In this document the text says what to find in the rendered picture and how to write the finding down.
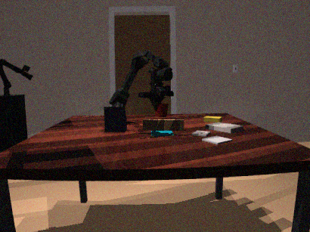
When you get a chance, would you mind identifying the yellow rectangular block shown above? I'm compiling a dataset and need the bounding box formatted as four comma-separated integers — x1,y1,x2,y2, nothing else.
203,116,222,122

